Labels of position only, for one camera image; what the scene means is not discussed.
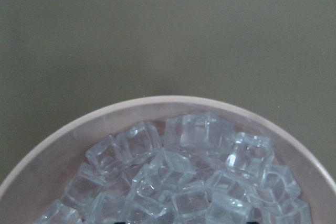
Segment pink bowl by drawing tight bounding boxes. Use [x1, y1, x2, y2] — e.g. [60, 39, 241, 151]
[1, 95, 335, 223]

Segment pile of clear ice cubes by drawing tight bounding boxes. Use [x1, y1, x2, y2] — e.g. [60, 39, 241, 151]
[36, 112, 312, 223]

